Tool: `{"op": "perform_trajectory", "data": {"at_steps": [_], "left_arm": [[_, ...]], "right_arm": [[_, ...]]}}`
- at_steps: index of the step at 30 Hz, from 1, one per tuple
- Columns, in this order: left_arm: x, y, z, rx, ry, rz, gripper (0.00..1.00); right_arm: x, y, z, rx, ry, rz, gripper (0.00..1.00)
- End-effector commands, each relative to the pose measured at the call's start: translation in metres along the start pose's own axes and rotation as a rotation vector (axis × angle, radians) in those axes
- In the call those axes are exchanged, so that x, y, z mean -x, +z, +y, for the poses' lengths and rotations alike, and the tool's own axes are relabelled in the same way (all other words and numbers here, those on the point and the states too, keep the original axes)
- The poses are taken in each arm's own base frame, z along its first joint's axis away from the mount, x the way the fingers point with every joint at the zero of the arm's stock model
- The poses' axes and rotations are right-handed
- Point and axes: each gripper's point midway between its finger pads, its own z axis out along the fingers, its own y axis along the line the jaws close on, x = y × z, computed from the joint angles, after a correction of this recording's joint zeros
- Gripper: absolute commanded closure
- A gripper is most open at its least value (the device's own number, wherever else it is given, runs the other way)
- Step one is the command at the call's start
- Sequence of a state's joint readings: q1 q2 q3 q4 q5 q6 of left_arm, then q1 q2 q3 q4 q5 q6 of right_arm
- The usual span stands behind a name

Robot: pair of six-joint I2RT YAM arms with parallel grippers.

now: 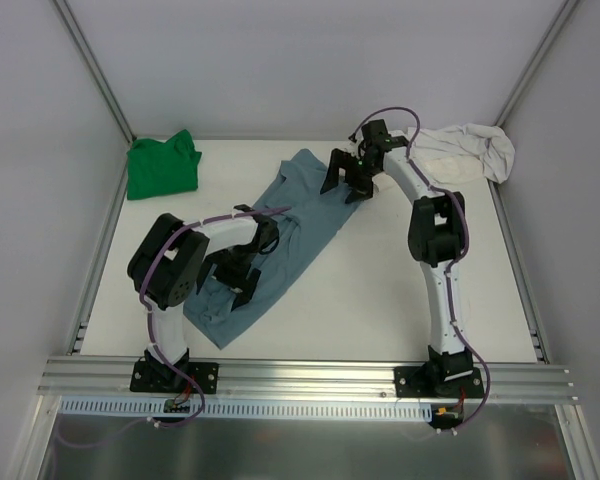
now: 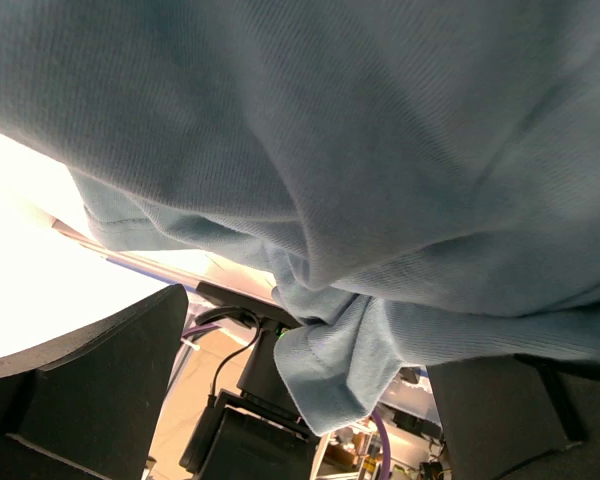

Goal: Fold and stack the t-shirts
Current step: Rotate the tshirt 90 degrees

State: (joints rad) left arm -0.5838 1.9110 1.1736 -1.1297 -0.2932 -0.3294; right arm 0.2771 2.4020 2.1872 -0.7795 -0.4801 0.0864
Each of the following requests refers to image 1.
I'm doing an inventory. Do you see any blue t shirt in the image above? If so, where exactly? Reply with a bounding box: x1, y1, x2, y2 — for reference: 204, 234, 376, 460
184, 149, 358, 349

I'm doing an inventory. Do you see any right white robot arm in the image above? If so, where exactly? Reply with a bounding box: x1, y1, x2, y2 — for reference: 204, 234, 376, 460
321, 119, 484, 398

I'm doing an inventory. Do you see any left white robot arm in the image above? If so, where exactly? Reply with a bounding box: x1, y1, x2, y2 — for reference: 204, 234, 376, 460
127, 205, 284, 396

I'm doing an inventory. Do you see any green t shirt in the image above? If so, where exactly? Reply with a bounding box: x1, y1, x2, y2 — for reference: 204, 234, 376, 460
127, 129, 202, 201

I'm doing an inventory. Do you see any white t shirt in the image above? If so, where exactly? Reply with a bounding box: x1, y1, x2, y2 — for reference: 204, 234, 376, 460
411, 123, 515, 184

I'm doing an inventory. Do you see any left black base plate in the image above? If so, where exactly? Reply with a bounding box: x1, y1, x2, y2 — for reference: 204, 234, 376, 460
129, 355, 219, 394

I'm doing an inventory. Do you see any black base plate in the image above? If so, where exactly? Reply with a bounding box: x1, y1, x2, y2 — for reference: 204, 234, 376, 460
393, 365, 485, 399
129, 355, 219, 394

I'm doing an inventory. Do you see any aluminium mounting rail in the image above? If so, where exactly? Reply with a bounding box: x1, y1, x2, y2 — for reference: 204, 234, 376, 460
37, 355, 580, 405

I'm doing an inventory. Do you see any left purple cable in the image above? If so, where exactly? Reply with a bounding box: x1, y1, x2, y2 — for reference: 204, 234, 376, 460
138, 204, 294, 427

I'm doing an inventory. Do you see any slotted white cable duct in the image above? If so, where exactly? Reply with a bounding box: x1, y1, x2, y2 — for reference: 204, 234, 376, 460
58, 396, 432, 423

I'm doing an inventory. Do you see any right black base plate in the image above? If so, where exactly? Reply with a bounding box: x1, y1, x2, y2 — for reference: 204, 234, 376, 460
393, 365, 485, 399

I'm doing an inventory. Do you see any right aluminium frame post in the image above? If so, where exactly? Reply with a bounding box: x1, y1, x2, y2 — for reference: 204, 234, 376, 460
494, 0, 582, 129

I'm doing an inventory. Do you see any aluminium frame post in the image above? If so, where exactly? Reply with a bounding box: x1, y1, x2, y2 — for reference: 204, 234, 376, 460
50, 0, 136, 144
494, 0, 582, 129

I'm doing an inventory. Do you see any left aluminium frame post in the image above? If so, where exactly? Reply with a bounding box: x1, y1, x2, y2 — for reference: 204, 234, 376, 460
50, 0, 136, 144

